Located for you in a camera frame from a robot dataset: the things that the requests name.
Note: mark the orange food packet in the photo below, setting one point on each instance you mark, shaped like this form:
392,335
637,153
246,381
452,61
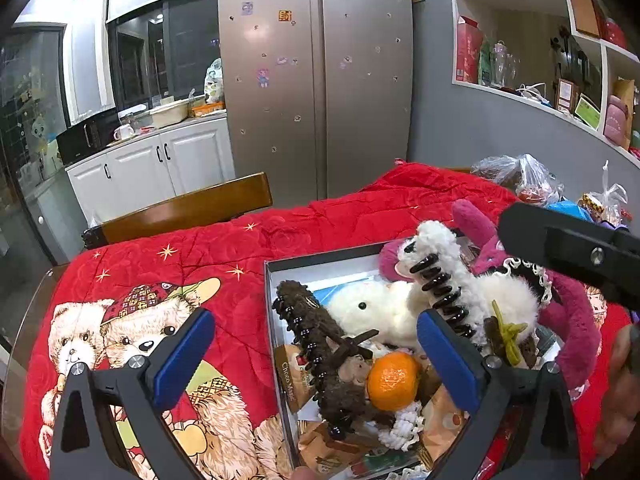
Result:
209,109

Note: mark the dark kitchen window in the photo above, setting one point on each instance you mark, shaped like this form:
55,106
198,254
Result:
165,50

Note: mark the blue plastic bag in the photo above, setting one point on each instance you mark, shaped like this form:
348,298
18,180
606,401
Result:
570,210

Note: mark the brown snack packet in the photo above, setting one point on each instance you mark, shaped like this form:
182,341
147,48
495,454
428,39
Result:
295,380
445,425
330,452

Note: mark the brown fluffy hair claw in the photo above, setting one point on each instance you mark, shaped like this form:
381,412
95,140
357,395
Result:
350,385

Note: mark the white mug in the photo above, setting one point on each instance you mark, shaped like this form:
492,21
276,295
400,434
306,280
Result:
122,133

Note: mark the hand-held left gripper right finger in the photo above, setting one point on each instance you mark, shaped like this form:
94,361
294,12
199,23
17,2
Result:
445,360

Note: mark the green box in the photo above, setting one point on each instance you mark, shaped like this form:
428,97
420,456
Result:
486,62

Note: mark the white fluffy hair claw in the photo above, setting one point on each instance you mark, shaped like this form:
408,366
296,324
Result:
500,300

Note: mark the white crochet scrunchie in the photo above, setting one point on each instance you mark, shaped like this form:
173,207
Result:
405,425

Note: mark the silver refrigerator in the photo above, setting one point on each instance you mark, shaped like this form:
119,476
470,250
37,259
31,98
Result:
320,85

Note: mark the white wall shelf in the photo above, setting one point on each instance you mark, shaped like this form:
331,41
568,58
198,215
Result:
570,60

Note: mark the white kitchen cabinets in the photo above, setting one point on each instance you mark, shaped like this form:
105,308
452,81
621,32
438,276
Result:
195,160

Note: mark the pink bag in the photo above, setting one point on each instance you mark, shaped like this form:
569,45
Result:
616,120

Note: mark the magenta plush toy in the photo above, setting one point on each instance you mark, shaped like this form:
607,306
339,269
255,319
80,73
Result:
575,320

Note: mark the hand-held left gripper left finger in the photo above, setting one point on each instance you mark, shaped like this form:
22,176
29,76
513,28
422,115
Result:
182,355

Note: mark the black cardboard box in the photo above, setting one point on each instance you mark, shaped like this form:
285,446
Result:
325,272

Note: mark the green card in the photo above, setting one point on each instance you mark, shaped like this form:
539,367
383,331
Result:
586,112

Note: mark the person's right hand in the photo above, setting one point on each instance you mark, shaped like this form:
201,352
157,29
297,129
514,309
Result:
620,395

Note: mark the flat red box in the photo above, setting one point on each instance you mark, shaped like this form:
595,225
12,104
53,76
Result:
615,35

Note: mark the red gift box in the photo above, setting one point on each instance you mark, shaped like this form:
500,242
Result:
467,50

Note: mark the black microwave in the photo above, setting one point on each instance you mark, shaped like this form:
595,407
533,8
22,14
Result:
80,137

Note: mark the brown box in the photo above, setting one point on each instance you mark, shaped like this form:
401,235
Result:
584,12

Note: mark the small picture frame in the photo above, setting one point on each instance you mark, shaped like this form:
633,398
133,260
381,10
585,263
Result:
565,95

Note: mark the black and white lace scrunchie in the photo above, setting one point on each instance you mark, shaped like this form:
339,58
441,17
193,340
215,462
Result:
535,270

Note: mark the printed white bag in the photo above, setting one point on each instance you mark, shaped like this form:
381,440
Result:
215,80

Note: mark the clear glasses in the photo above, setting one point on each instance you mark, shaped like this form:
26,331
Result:
505,65

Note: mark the glass door with stickers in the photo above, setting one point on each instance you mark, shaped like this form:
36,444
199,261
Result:
25,160

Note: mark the large orange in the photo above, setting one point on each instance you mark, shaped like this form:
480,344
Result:
392,380

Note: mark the white plush toy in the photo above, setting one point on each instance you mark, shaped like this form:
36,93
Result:
370,310

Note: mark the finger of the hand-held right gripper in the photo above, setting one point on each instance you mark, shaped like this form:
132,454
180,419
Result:
550,240

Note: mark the cream basin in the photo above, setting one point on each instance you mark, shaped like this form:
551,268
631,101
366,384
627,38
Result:
170,114

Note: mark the red bear print blanket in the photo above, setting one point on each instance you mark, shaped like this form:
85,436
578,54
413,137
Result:
200,260

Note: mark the clear plastic bag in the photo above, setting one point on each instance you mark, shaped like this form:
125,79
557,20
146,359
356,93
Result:
520,175
605,195

